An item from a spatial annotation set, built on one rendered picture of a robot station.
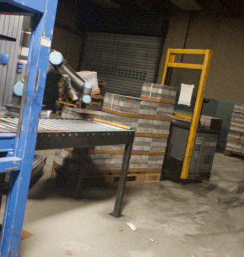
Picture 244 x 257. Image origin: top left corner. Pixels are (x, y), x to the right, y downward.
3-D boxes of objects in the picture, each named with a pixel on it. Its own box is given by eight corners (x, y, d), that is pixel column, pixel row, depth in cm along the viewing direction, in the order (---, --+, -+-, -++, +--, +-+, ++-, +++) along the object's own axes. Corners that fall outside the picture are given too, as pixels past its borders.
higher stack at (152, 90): (125, 174, 469) (142, 81, 457) (141, 173, 488) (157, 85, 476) (144, 182, 440) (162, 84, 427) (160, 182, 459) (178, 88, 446)
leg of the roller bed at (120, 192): (115, 213, 317) (128, 142, 310) (120, 215, 313) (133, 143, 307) (111, 214, 312) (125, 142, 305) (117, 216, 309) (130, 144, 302)
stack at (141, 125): (50, 176, 395) (61, 106, 387) (125, 174, 470) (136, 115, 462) (66, 187, 366) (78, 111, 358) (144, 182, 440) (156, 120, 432)
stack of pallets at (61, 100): (78, 115, 1163) (84, 77, 1150) (100, 120, 1117) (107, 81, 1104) (51, 113, 1047) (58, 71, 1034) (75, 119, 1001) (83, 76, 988)
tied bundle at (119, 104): (101, 111, 423) (104, 92, 420) (119, 113, 442) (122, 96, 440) (119, 116, 394) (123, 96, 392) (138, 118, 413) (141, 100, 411)
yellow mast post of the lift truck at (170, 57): (146, 163, 517) (168, 48, 499) (150, 163, 522) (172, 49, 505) (150, 164, 510) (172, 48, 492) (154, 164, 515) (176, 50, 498)
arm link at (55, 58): (21, 98, 314) (65, 59, 315) (19, 99, 299) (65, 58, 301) (12, 88, 311) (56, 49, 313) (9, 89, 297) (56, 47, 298)
